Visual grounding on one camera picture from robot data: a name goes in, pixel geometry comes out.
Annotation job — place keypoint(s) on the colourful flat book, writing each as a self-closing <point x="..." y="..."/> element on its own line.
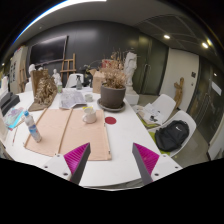
<point x="13" y="117"/>

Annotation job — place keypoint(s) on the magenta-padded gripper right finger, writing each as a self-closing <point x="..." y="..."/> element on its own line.
<point x="146" y="159"/>

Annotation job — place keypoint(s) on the dried brown plant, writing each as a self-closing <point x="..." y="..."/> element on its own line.
<point x="114" y="77"/>

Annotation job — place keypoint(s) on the wooden easel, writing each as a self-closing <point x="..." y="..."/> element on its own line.
<point x="68" y="66"/>

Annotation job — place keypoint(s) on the white plastic chair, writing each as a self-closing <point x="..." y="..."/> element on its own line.
<point x="166" y="101"/>
<point x="71" y="80"/>
<point x="188" y="120"/>

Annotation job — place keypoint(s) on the tan cardboard sheet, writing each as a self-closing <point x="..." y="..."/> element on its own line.
<point x="46" y="130"/>
<point x="87" y="138"/>

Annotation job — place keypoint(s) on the white plaster head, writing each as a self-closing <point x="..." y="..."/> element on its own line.
<point x="31" y="69"/>

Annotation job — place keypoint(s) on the round ceiling light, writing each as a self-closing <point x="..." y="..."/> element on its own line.
<point x="204" y="45"/>
<point x="166" y="36"/>

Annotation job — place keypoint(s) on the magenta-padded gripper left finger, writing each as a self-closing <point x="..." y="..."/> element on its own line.
<point x="76" y="158"/>

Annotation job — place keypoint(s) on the black flat case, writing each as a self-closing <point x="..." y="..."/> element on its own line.
<point x="8" y="101"/>

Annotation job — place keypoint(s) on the clear spray bottle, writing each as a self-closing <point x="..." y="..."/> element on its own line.
<point x="79" y="83"/>

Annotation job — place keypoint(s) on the black wall screen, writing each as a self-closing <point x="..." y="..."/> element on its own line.
<point x="48" y="50"/>

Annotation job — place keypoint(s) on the brown cardboard box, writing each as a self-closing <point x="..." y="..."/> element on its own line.
<point x="98" y="81"/>

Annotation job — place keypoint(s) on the wooden figure sculpture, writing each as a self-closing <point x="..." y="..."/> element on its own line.
<point x="179" y="91"/>

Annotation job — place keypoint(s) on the small white cup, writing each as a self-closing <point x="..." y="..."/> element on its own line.
<point x="88" y="97"/>

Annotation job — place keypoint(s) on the white mug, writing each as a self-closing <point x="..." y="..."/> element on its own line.
<point x="89" y="115"/>

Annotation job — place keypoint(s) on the open printed magazine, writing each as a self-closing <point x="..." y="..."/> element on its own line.
<point x="71" y="98"/>

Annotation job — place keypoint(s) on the black backpack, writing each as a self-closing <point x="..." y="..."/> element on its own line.
<point x="171" y="135"/>

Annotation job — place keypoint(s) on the grey round pot saucer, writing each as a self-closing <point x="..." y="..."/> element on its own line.
<point x="100" y="105"/>

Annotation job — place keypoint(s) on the clear plastic water bottle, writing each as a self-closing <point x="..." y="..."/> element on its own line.
<point x="33" y="128"/>

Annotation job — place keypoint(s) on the grey plant pot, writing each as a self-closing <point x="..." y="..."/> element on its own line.
<point x="112" y="96"/>

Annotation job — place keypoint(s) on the small white plaster bust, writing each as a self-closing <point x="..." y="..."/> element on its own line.
<point x="56" y="77"/>

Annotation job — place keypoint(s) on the tall white plaster statue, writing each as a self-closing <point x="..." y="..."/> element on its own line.
<point x="130" y="66"/>

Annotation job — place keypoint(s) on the stack of loose papers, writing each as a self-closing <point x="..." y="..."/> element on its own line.
<point x="151" y="113"/>

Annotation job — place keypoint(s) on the flat round red coaster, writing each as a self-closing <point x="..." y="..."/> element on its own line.
<point x="110" y="120"/>

